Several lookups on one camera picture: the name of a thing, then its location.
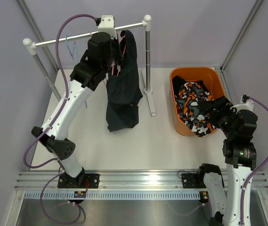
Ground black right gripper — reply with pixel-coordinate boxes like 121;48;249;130
197;96;239;138

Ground orange camouflage shorts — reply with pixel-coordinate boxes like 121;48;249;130
174;87;216;137

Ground black shorts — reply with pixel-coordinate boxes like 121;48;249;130
172;76;211;97

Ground dark green shorts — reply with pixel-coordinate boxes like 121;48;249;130
106;30;142;132

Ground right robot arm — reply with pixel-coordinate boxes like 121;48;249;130
196;95;258;226

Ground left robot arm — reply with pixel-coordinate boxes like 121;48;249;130
32;32;121;188

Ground orange plastic laundry basket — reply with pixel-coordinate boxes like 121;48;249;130
169;67;226;136

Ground metal clothes rack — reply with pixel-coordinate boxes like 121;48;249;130
22;14;157;117

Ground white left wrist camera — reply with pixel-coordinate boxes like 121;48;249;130
96;15;118;39

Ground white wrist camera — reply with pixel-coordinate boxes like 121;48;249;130
230;94;254;114
96;15;118;39

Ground blue wire hanger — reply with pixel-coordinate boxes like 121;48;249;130
64;34;89;109

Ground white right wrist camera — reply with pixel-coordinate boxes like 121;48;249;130
230;94;254;114

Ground aluminium mounting rail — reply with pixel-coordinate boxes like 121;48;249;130
14;171;268;190

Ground white slotted cable duct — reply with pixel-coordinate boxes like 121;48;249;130
24;190;202;201

